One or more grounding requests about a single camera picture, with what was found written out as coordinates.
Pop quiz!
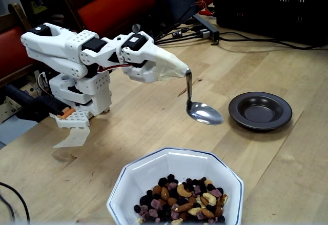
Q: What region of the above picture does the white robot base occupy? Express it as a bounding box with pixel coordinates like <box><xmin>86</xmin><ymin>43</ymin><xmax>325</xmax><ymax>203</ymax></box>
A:
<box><xmin>48</xmin><ymin>72</ymin><xmax>92</xmax><ymax>129</ymax></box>

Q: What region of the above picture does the thick black cable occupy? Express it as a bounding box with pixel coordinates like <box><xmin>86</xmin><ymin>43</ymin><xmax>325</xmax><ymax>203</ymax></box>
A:
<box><xmin>219</xmin><ymin>31</ymin><xmax>276</xmax><ymax>41</ymax></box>
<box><xmin>212</xmin><ymin>37</ymin><xmax>328</xmax><ymax>50</ymax></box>

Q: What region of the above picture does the nut and berry mix pile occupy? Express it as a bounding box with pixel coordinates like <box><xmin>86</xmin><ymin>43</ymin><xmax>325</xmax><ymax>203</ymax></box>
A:
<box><xmin>133</xmin><ymin>174</ymin><xmax>229</xmax><ymax>225</ymax></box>

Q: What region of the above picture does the brown ceramic plate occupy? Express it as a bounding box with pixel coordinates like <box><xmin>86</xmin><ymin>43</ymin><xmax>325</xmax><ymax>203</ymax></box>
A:
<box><xmin>228</xmin><ymin>91</ymin><xmax>293</xmax><ymax>131</ymax></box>

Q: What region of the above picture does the bent metal spoon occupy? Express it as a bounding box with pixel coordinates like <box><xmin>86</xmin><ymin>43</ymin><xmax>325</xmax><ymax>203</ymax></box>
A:
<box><xmin>184</xmin><ymin>67</ymin><xmax>224</xmax><ymax>126</ymax></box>

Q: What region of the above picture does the white octagonal bowl blue rim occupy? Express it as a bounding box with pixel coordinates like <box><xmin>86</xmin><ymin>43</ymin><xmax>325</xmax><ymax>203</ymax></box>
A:
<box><xmin>106</xmin><ymin>147</ymin><xmax>244</xmax><ymax>225</ymax></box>

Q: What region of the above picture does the black plastic crate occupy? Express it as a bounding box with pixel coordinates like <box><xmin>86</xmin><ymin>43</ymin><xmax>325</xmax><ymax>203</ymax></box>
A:
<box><xmin>212</xmin><ymin>0</ymin><xmax>328</xmax><ymax>47</ymax></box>

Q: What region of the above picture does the white cardboard box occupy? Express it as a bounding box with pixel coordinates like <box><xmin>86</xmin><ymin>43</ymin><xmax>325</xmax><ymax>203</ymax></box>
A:
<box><xmin>0</xmin><ymin>95</ymin><xmax>25</xmax><ymax>125</ymax></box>

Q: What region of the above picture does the yellow green small package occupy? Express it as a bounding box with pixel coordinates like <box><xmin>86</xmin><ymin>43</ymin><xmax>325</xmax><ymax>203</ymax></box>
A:
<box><xmin>28</xmin><ymin>0</ymin><xmax>49</xmax><ymax>16</ymax></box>

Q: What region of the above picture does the translucent paper scrap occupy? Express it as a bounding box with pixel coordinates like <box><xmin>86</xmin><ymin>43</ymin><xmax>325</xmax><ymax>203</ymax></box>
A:
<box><xmin>53</xmin><ymin>126</ymin><xmax>91</xmax><ymax>149</ymax></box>

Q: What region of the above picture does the motor control board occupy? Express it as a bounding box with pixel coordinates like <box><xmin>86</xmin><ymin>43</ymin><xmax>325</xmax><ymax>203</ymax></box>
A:
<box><xmin>34</xmin><ymin>67</ymin><xmax>53</xmax><ymax>94</ymax></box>

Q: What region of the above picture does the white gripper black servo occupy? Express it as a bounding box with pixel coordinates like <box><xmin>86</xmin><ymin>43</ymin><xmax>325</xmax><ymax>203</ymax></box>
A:
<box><xmin>116</xmin><ymin>31</ymin><xmax>165</xmax><ymax>84</ymax></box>

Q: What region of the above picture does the grey black usb hub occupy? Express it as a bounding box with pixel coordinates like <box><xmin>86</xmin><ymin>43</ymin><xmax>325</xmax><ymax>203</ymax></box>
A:
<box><xmin>192</xmin><ymin>13</ymin><xmax>221</xmax><ymax>43</ymax></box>

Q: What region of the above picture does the black looped cable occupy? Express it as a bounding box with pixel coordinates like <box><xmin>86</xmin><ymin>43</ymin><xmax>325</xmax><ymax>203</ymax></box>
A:
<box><xmin>0</xmin><ymin>181</ymin><xmax>31</xmax><ymax>225</ymax></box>

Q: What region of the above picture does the beige masking tape wrap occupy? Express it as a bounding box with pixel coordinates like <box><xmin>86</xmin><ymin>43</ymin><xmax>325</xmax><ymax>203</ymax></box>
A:
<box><xmin>154</xmin><ymin>46</ymin><xmax>190</xmax><ymax>80</ymax></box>

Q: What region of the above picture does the wooden chair red cushion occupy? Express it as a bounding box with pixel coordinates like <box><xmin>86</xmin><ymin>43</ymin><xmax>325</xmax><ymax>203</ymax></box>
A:
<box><xmin>0</xmin><ymin>3</ymin><xmax>36</xmax><ymax>87</ymax></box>
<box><xmin>57</xmin><ymin>0</ymin><xmax>161</xmax><ymax>40</ymax></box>

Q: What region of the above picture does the black clamp orange pad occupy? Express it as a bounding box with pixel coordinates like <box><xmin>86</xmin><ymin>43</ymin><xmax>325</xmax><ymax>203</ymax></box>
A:
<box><xmin>0</xmin><ymin>83</ymin><xmax>77</xmax><ymax>123</ymax></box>

